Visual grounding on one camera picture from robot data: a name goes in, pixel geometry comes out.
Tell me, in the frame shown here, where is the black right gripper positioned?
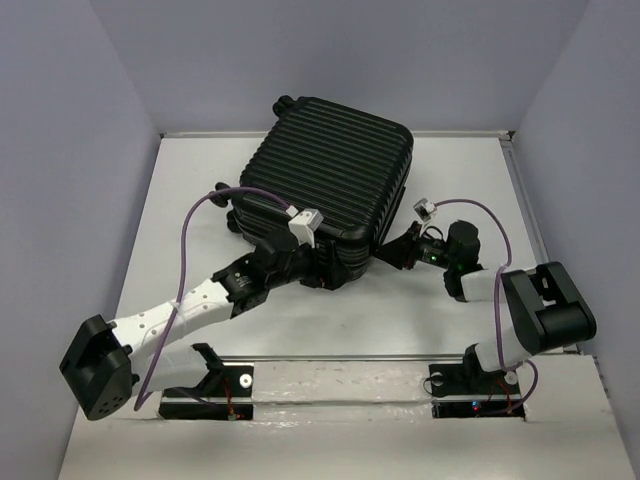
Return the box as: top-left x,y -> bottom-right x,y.
373,219 -> 456,270

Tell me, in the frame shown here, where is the black ribbed hard suitcase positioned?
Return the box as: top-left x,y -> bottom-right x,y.
214,95 -> 414,290

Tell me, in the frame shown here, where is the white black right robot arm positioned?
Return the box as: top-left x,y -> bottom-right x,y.
375,220 -> 597,398

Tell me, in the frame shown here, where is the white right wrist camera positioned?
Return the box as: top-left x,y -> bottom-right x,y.
413,198 -> 438,232

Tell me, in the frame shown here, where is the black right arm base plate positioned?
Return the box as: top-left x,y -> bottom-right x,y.
423,363 -> 526,419

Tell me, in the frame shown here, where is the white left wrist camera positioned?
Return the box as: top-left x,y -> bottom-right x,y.
286,206 -> 324,248

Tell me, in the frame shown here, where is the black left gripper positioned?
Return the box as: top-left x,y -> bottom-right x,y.
266,237 -> 353,292

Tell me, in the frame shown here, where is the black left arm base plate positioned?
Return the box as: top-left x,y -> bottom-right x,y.
158,362 -> 254,421

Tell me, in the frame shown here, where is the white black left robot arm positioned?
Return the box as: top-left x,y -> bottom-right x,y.
59,230 -> 351,421

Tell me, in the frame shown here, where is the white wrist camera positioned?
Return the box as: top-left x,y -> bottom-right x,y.
286,206 -> 324,248
413,198 -> 438,232

